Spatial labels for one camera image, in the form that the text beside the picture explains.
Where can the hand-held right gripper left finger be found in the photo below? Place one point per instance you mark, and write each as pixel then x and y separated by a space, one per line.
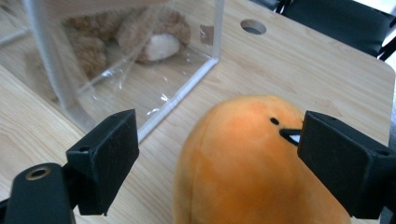
pixel 106 161

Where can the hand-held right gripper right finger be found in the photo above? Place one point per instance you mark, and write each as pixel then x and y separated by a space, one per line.
pixel 345 168

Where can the clear plastic box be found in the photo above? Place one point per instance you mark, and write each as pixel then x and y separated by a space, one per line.
pixel 149 84

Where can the orange plush toy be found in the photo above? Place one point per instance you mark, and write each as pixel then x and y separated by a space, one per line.
pixel 243 168

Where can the brown plush bear toy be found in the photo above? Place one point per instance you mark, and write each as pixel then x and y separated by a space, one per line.
pixel 137 34

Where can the black chair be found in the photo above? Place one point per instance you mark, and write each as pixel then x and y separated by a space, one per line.
pixel 336 21

